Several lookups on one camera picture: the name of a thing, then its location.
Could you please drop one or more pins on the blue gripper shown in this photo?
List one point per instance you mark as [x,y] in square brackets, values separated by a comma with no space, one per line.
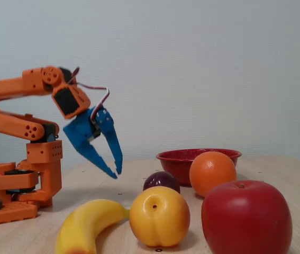
[79,133]

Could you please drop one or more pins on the yellow orange toy peach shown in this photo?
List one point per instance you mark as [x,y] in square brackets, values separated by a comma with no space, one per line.
[159,219]

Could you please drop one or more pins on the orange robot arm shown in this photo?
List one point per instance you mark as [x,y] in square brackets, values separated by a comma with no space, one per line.
[7,88]

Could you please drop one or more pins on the orange robot base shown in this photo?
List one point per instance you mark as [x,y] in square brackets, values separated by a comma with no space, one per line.
[7,214]

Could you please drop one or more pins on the red speckled bowl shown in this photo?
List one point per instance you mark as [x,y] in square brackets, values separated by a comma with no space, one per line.
[173,164]

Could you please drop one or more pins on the dark purple toy plum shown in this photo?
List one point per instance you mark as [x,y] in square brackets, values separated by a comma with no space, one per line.
[161,180]

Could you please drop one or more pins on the yellow toy banana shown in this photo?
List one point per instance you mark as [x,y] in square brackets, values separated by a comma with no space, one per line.
[86,225]

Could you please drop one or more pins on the orange toy orange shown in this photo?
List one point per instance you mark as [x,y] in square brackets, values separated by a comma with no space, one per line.
[210,172]

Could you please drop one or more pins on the red toy apple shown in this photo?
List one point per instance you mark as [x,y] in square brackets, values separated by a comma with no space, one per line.
[245,219]

